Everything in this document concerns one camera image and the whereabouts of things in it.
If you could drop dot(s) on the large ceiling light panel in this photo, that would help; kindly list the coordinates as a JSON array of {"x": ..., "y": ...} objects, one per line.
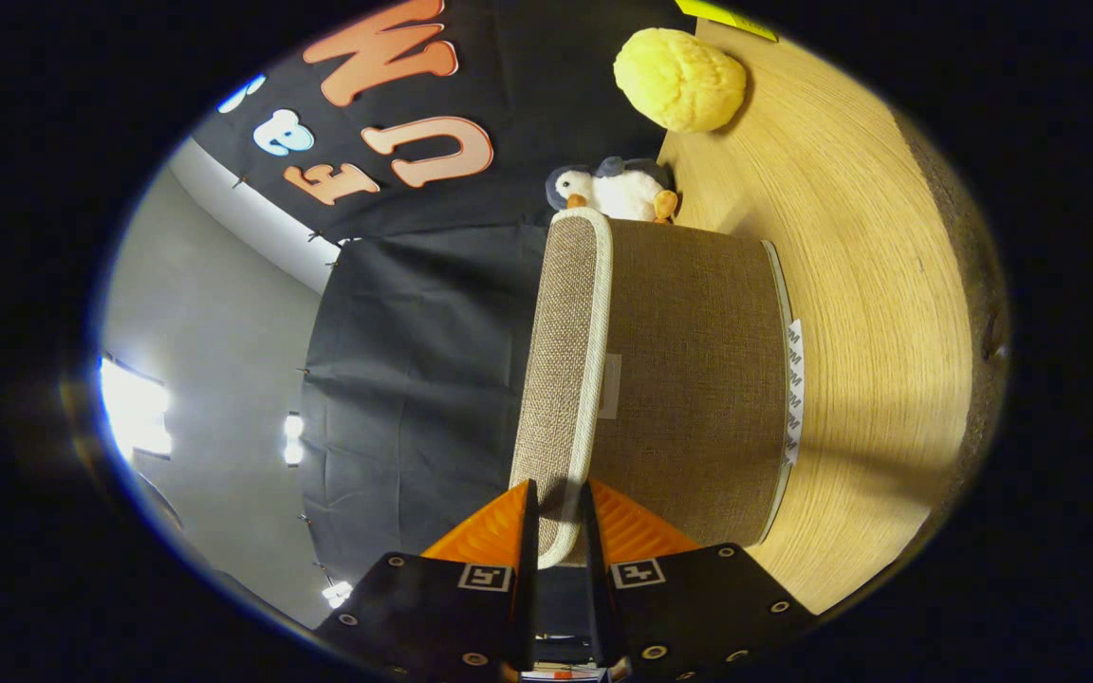
[{"x": 134, "y": 408}]

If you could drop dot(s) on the yellow book with red circle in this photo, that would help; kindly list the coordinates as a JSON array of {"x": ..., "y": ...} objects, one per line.
[{"x": 727, "y": 17}]

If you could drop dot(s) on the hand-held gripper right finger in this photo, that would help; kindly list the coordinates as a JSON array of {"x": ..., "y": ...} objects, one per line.
[{"x": 698, "y": 607}]

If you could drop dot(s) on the yellow plush bread toy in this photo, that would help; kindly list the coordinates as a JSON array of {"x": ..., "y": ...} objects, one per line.
[{"x": 679, "y": 81}]

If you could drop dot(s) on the penguin plush toy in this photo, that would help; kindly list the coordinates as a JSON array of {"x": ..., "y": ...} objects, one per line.
[{"x": 622, "y": 193}]

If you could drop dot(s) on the small ceiling light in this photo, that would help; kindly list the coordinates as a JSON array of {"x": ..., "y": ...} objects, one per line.
[
  {"x": 338, "y": 594},
  {"x": 292, "y": 438}
]

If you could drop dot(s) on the black backdrop cloth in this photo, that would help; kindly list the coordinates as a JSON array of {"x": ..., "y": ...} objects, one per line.
[{"x": 414, "y": 379}]

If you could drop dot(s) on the brown fabric storage box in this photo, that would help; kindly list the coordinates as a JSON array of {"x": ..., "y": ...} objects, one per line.
[{"x": 689, "y": 379}]

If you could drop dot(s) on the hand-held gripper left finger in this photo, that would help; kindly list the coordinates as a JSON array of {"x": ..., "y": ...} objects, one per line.
[{"x": 433, "y": 607}]

